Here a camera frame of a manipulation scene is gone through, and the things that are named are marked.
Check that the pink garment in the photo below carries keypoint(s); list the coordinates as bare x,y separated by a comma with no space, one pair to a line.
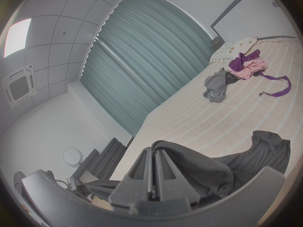
251,68

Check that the black chest of drawers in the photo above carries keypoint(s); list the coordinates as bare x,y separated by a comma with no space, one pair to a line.
106,159

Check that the grey garment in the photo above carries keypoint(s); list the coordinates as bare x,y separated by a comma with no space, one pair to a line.
215,86

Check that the purple garment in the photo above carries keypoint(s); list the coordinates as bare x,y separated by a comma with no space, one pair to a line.
236,64

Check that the black garment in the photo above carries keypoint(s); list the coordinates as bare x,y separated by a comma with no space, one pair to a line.
201,164

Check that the dark shiny garment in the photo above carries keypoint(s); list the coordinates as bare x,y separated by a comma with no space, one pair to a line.
230,78

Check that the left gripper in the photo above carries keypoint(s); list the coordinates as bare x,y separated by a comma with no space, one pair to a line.
73,183

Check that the ceiling air conditioner unit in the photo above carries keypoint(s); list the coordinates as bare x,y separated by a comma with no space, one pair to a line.
20,85

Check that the blue-green curtain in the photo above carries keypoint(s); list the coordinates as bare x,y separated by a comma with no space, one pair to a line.
153,32
113,84

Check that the grey bedside table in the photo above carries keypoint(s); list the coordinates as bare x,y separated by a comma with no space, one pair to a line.
216,44

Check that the black dressing table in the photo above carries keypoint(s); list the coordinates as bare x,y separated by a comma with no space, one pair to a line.
91,158

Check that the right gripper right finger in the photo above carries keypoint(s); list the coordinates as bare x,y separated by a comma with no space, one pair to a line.
170,183

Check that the round white-framed mirror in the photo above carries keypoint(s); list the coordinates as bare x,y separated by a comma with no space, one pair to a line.
72,156

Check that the white printed pillow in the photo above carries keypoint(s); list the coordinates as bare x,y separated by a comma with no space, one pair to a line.
229,50

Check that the ceiling light panel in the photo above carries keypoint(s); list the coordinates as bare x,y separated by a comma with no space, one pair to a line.
16,38

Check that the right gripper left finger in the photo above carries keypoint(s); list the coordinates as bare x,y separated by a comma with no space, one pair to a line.
137,178

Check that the bed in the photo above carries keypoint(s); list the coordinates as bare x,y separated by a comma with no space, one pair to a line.
189,117

